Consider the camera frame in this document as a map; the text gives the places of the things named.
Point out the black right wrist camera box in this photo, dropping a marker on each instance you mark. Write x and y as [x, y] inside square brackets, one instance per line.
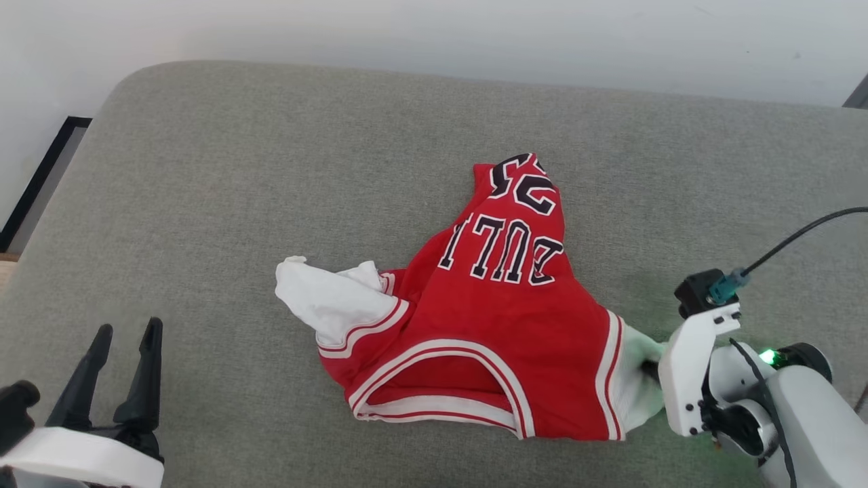
[695, 291]

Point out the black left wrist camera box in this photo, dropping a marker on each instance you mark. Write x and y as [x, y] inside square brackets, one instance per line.
[17, 407]

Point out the black floor frame strip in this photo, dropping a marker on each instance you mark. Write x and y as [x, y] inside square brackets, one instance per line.
[78, 122]

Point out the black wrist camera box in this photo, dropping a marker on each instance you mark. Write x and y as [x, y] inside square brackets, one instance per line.
[695, 291]
[17, 407]

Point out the red and white basketball jersey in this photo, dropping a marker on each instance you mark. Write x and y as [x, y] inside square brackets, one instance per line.
[502, 318]

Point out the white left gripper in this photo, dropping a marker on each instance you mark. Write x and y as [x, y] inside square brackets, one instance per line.
[74, 457]

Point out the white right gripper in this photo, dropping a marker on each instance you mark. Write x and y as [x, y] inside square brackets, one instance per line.
[688, 379]

